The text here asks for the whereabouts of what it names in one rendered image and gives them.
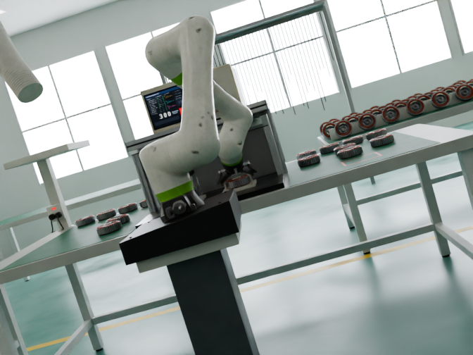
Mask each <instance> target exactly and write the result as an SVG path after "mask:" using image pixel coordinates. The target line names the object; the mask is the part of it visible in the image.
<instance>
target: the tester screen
mask: <svg viewBox="0 0 473 355"><path fill-rule="evenodd" d="M182 95H183V89H181V88H179V87H174V88H171V89H167V90H165V91H162V92H158V93H155V94H152V95H149V96H145V99H146V102H147V105H148V108H149V112H150V114H151V118H152V121H153V124H154V127H155V128H157V127H162V126H164V125H168V124H171V123H175V122H177V121H180V120H181V119H182V117H181V113H180V111H179V108H182V105H180V106H178V104H177V99H180V98H182ZM168 111H171V114H172V116H170V117H167V118H163V119H160V118H159V114H162V113H165V112H168ZM175 116H179V119H177V120H174V121H170V122H168V123H164V124H162V125H157V126H155V123H157V122H159V121H162V120H165V119H168V118H172V117H175Z"/></svg>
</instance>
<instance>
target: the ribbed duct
mask: <svg viewBox="0 0 473 355"><path fill-rule="evenodd" d="M0 75H1V76H2V78H3V79H4V81H5V82H6V84H7V85H8V86H9V87H10V89H11V90H12V92H13V93H14V94H15V96H16V97H17V99H18V100H19V101H20V102H21V103H30V102H32V101H34V100H36V99H38V98H39V97H40V96H41V94H42V92H43V91H44V88H43V85H42V84H41V82H40V81H39V80H38V79H37V77H36V76H35V74H34V73H33V72H32V71H31V69H30V68H29V66H28V65H27V64H26V62H25V61H24V60H23V58H22V57H21V55H20V54H19V53H18V51H17V49H16V48H15V46H14V45H13V43H12V41H11V38H10V37H9V36H8V34H7V32H6V30H5V28H4V26H3V25H2V22H1V21H0Z"/></svg>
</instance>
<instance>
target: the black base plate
mask: <svg viewBox="0 0 473 355"><path fill-rule="evenodd" d="M254 180H256V181H257V183H256V185H255V187H251V188H248V189H243V190H241V191H238V192H236V195H237V198H238V200H239V201H241V200H244V199H248V198H251V197H256V196H258V195H261V194H265V193H268V192H273V191H275V190H278V189H282V188H285V186H284V174H280V175H277V172H274V173H270V174H267V175H263V176H260V177H256V178H254ZM224 189H225V188H224V187H222V188H219V189H215V190H213V191H210V192H206V193H203V194H205V195H206V198H205V199H208V198H211V197H214V196H215V195H218V194H221V193H222V192H223V190H224ZM205 199H204V200H205ZM160 217H161V207H160V208H157V211H154V212H152V213H150V214H149V215H148V216H147V217H145V219H143V220H142V221H141V222H140V223H138V224H137V225H136V226H135V228H136V229H137V228H138V227H139V226H141V225H142V224H144V223H147V222H149V221H151V220H154V219H157V218H160Z"/></svg>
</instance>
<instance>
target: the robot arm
mask: <svg viewBox="0 0 473 355"><path fill-rule="evenodd" d="M214 43H215V28H214V27H213V24H212V23H211V22H210V21H209V19H207V18H206V17H204V16H202V15H191V16H189V17H187V18H185V19H184V20H183V21H182V22H180V23H179V24H177V25H176V26H174V27H173V28H171V29H169V30H168V31H166V32H163V33H161V34H159V35H156V36H155V37H152V38H151V39H150V40H149V41H148V43H147V44H146V47H145V57H146V60H147V61H148V63H149V64H150V66H152V67H153V68H155V69H156V70H157V71H158V72H159V73H161V74H162V75H164V76H165V77H166V78H167V79H169V80H170V81H172V82H173V83H175V84H176V85H177V86H178V87H179V88H181V89H183V95H182V119H181V127H180V129H179V131H178V132H175V133H173V134H171V135H168V136H166V137H164V138H162V139H159V140H157V141H154V142H152V143H150V144H148V145H147V146H145V147H144V148H143V149H142V150H141V151H140V153H139V157H140V159H141V163H142V165H143V167H144V170H145V172H146V175H147V178H148V179H149V182H150V184H151V187H152V189H153V192H154V194H155V196H156V198H157V199H158V200H159V202H160V207H161V220H162V222H163V223H164V222H167V221H169V220H172V219H175V218H178V217H180V216H183V215H185V214H187V213H190V212H192V211H195V210H196V209H198V208H200V207H202V206H203V205H204V202H203V200H202V199H201V198H200V197H199V196H198V195H197V193H196V192H195V190H194V188H193V184H192V179H191V176H190V174H189V171H191V170H194V169H197V168H200V167H202V166H205V165H208V164H209V163H211V162H213V161H214V160H215V159H216V158H217V155H218V156H219V157H220V160H221V164H222V167H223V168H224V170H220V169H219V170H218V174H217V177H216V179H215V181H216V183H217V185H218V184H221V185H222V186H225V190H227V187H226V184H225V181H226V180H227V178H228V177H231V176H232V174H235V173H247V174H248V175H249V177H250V180H251V182H253V181H252V177H253V176H254V174H253V173H257V170H256V167H255V166H254V165H252V164H251V163H249V160H247V161H246V162H245V163H244V158H243V154H242V149H243V146H244V141H245V138H246V135H247V132H248V130H249V128H250V126H251V124H252V122H253V114H252V113H251V110H250V109H249V108H248V107H247V106H245V105H243V104H242V103H241V102H239V101H237V100H236V99H235V98H234V97H232V95H230V94H229V93H228V92H226V91H225V90H224V89H223V88H222V87H221V86H219V84H218V83H217V82H216V81H214V79H213V50H214ZM215 114H216V115H217V116H219V117H220V118H221V119H222V120H223V122H224V123H223V126H222V129H221V131H220V134H218V130H217V123H216V117H215ZM245 166H246V167H245Z"/></svg>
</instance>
